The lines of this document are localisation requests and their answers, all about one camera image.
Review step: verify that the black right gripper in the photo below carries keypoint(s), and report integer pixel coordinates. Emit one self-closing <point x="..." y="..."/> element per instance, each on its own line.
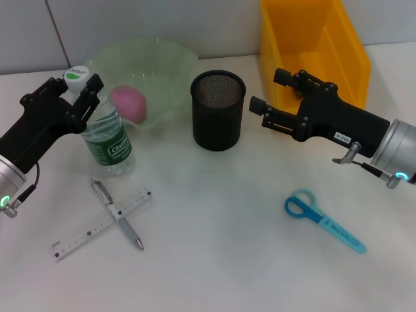
<point x="341" y="120"/>

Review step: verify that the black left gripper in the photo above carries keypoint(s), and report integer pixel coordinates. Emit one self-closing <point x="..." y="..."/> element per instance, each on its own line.
<point x="39" y="126"/>

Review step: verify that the pink peach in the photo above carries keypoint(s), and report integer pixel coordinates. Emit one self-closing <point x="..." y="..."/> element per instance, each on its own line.
<point x="128" y="104"/>

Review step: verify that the clear green-label water bottle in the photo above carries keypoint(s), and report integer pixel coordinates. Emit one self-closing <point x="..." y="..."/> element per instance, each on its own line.
<point x="110" y="149"/>

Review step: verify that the transparent plastic ruler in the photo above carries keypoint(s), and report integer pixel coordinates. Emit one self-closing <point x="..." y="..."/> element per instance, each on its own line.
<point x="78" y="237"/>

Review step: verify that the grey ballpoint pen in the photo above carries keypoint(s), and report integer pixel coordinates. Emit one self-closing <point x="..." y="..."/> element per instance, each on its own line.
<point x="128" y="227"/>

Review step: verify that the blue scissors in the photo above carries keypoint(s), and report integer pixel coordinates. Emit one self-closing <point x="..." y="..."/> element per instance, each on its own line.
<point x="344" y="237"/>

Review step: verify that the black mesh pen holder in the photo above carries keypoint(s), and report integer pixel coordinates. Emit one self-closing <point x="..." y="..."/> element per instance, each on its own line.
<point x="217" y="130"/>

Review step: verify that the green glass fruit plate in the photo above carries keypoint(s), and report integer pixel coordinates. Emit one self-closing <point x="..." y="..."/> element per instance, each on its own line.
<point x="156" y="58"/>

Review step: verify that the yellow plastic bin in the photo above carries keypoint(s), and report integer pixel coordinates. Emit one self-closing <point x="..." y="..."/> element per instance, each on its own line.
<point x="312" y="39"/>

